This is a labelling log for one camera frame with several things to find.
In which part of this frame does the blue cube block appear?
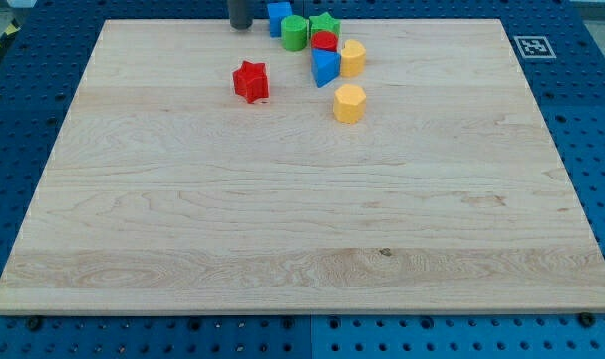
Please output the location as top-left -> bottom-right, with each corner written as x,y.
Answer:
267,1 -> 293,38

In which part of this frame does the yellow hexagon block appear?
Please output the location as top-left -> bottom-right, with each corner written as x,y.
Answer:
333,84 -> 367,124

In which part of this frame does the light wooden board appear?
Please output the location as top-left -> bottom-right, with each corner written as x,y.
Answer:
0,19 -> 605,316

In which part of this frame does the red star block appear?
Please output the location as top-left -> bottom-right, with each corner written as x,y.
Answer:
232,60 -> 269,104

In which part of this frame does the blue triangle block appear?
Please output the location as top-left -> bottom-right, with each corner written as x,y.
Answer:
311,49 -> 341,88

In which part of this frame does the yellow heart block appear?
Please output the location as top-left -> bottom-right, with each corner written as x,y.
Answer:
340,39 -> 366,77

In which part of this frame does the red cylinder block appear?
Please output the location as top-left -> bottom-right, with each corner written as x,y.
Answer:
311,31 -> 339,52

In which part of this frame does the green cylinder block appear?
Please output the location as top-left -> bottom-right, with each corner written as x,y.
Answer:
281,15 -> 308,52

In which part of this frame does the green star block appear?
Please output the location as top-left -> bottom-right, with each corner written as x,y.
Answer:
309,12 -> 341,37

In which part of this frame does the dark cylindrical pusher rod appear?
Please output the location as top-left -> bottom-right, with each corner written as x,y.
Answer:
227,0 -> 253,30

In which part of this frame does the white fiducial marker tag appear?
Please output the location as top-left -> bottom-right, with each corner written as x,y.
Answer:
514,35 -> 556,59

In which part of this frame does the black bolt left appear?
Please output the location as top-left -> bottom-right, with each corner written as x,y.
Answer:
25,316 -> 43,331

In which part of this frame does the black bolt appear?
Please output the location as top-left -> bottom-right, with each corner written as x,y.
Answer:
577,312 -> 597,328
25,316 -> 43,331

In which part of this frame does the black bolt right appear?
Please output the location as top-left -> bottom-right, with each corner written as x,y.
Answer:
577,312 -> 597,328

